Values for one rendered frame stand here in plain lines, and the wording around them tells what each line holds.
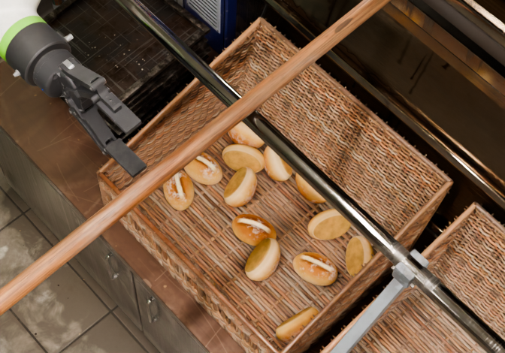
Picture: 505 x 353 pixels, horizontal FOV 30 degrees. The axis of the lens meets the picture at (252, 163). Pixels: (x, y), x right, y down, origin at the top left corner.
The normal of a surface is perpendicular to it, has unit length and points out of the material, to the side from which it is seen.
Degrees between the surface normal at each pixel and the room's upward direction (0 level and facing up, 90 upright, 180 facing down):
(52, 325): 0
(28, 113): 0
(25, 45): 26
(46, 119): 0
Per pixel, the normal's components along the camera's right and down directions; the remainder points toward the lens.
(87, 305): 0.04, -0.48
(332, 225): 0.29, 0.35
